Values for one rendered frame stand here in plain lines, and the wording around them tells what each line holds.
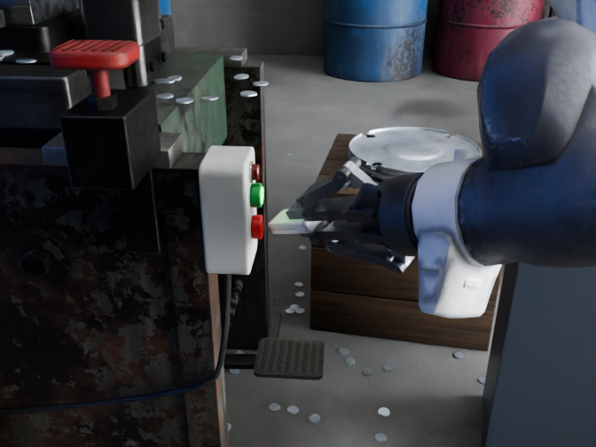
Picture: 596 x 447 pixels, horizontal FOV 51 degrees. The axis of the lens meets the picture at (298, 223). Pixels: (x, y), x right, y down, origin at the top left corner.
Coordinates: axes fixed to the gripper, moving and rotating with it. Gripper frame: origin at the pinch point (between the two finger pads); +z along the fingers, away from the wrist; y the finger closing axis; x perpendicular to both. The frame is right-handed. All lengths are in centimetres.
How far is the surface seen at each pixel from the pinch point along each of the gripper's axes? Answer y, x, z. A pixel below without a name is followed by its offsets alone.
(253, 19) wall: -2, -228, 280
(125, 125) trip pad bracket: 19.6, 11.6, -3.2
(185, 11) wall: 24, -205, 307
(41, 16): 33.8, -1.7, 28.9
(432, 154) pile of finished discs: -27, -59, 33
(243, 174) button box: 8.4, 2.8, -0.7
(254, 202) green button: 4.3, 2.1, 1.9
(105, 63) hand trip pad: 24.8, 10.4, -4.6
